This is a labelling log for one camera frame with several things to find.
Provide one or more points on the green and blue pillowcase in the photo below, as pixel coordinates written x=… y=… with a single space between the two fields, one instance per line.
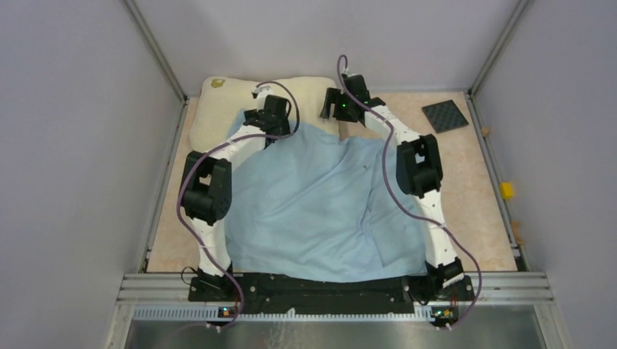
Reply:
x=324 y=209

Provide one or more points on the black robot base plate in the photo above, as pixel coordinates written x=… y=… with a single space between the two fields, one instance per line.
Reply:
x=262 y=293

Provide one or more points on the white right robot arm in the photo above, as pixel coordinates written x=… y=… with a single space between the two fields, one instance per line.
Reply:
x=418 y=173

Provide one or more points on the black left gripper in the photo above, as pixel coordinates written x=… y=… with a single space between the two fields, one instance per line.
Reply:
x=284 y=125

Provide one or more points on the small yellow block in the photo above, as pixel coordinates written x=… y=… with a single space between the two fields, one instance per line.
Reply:
x=506 y=190

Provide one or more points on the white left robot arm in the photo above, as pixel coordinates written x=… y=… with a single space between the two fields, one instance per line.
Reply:
x=205 y=195

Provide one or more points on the cream yellow pillow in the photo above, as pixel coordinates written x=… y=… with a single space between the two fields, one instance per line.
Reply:
x=223 y=98

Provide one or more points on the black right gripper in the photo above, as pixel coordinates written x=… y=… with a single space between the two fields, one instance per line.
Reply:
x=332 y=97

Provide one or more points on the black textured square mat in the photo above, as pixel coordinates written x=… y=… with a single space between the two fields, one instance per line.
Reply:
x=444 y=116

